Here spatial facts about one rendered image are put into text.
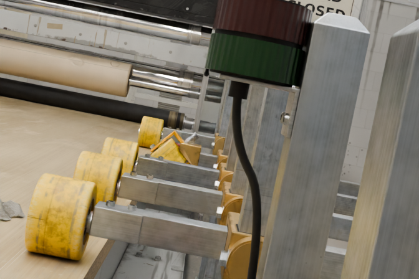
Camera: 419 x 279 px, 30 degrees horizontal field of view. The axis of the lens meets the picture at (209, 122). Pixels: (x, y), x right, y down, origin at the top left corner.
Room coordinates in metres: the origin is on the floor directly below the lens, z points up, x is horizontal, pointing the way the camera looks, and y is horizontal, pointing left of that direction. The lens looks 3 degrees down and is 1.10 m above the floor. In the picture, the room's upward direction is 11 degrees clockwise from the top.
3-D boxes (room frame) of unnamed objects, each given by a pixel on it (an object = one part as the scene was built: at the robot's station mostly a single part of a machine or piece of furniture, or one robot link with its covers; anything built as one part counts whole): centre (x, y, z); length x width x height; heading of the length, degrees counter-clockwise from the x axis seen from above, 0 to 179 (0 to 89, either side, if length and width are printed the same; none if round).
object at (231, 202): (1.02, -0.06, 0.95); 0.14 x 0.06 x 0.05; 1
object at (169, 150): (1.53, 0.07, 0.93); 0.09 x 0.08 x 0.09; 91
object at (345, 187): (1.54, -0.17, 0.95); 0.36 x 0.03 x 0.03; 91
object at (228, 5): (0.49, -0.02, 1.15); 0.06 x 0.06 x 0.02
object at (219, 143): (2.02, -0.05, 0.95); 0.14 x 0.06 x 0.05; 1
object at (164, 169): (1.29, -0.11, 0.95); 0.50 x 0.04 x 0.04; 91
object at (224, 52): (0.49, -0.02, 1.12); 0.06 x 0.06 x 0.02
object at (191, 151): (1.53, 0.06, 0.95); 0.10 x 0.04 x 0.10; 91
